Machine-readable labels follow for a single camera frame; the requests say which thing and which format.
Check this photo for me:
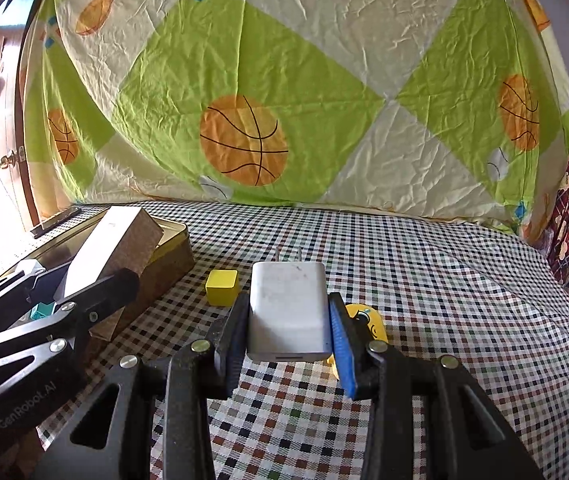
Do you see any white charger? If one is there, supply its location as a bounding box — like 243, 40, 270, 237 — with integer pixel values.
248, 246, 332, 362

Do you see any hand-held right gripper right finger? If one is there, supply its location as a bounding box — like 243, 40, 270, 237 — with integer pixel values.
328, 292, 545, 480

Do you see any wooden door with brass knob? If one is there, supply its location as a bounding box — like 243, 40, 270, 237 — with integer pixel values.
0, 0, 72, 233

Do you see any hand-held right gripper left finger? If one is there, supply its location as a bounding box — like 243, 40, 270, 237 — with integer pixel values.
34, 302, 251, 480

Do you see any white box with red label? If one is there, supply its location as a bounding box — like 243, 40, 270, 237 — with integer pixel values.
62, 206, 164, 311

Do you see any checkered tablecloth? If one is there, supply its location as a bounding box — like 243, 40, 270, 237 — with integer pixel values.
34, 200, 569, 480

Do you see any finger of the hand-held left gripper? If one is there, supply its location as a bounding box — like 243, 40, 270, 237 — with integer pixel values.
0, 267, 141, 409
0, 259, 72, 336

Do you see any yellow emoji face box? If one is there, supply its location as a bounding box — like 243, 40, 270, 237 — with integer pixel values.
327, 304, 389, 378

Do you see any yellow cube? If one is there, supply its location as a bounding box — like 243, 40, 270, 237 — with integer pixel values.
205, 270, 239, 307

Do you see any basketball print sheet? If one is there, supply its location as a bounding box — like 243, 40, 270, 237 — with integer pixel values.
19, 0, 569, 233

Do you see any gold tin box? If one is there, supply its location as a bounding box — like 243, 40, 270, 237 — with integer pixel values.
29, 207, 196, 356

